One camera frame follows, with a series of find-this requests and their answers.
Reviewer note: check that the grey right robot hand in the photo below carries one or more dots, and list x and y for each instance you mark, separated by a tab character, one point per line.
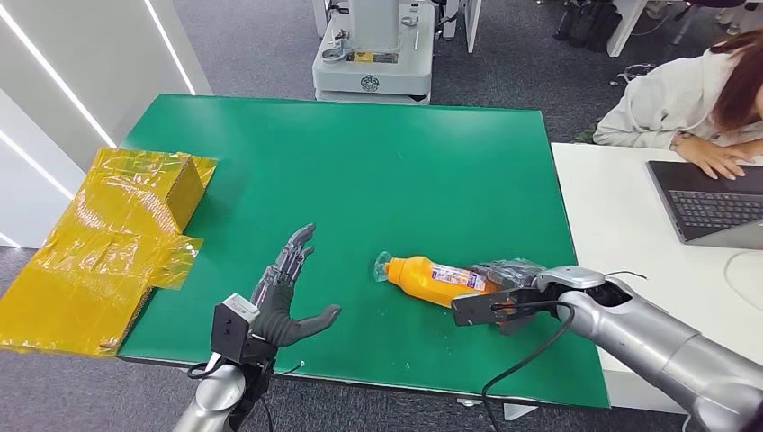
512	273

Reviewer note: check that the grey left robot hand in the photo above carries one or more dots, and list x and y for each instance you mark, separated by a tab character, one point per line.
277	313

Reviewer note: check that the orange plastic bottle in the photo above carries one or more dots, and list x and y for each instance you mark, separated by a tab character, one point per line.
417	277

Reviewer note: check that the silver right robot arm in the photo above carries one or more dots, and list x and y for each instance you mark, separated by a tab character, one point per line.
656	346

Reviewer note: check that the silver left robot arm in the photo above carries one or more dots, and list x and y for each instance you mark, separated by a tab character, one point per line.
208	399

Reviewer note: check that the yellow taped cardboard box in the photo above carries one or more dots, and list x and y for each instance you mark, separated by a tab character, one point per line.
89	268

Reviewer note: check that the dark grey laptop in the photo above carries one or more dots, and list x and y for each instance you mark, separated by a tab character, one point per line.
709	208

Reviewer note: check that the person's hand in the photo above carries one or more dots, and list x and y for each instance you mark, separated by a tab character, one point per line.
712	158

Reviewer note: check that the person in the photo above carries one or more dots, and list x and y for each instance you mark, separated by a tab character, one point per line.
667	101

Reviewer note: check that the white round pad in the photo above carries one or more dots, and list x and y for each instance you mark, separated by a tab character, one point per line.
748	277

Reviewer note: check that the white wheeled machine base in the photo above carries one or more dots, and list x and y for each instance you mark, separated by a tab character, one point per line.
372	74

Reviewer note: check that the black bags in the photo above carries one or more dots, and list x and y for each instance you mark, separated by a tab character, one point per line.
587	24

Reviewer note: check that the grey metal clamp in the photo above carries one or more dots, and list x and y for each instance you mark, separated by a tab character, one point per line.
334	55

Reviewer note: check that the white desk leg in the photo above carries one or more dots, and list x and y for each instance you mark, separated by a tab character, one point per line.
623	27

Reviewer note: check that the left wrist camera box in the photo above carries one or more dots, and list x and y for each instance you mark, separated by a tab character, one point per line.
232	328

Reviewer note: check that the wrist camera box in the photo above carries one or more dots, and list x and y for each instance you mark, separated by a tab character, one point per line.
232	328
471	307

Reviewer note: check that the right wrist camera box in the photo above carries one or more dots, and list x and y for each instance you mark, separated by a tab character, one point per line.
471	307

